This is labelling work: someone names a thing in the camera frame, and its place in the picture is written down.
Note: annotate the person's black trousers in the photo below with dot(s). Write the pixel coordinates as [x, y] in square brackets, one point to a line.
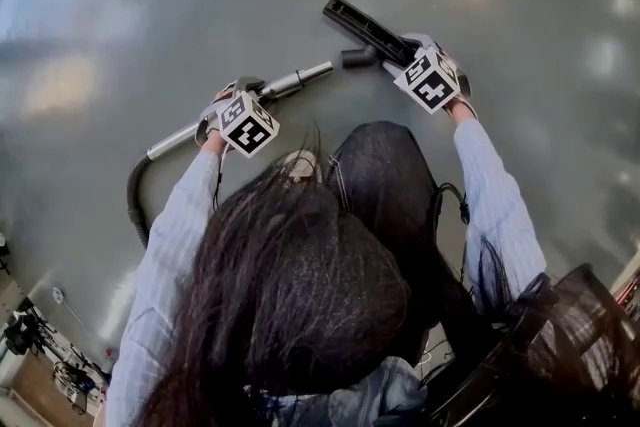
[385, 165]

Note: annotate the person's left shoe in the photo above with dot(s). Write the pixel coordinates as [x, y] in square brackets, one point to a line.
[302, 167]

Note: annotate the person's left forearm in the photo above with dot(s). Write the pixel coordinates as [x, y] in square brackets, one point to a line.
[195, 185]

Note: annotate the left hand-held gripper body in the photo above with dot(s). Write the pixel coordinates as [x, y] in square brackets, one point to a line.
[247, 125]

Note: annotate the silver vacuum tube with hose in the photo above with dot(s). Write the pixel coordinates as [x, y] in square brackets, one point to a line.
[290, 82]

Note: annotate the person's right forearm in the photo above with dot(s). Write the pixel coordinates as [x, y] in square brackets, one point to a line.
[485, 175]

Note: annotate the black vacuum floor nozzle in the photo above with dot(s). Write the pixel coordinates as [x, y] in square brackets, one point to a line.
[360, 20]

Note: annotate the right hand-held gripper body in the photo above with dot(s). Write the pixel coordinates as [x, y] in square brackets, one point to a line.
[427, 80]

